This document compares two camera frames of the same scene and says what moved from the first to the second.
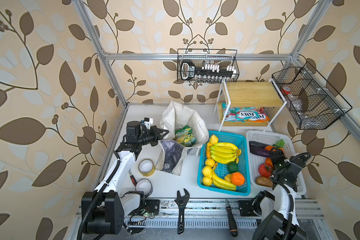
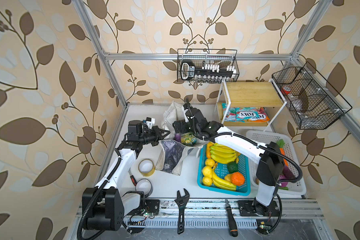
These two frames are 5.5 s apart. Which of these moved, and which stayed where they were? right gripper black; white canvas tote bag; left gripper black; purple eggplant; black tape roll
Moved: right gripper black; purple eggplant
Stayed: left gripper black; black tape roll; white canvas tote bag
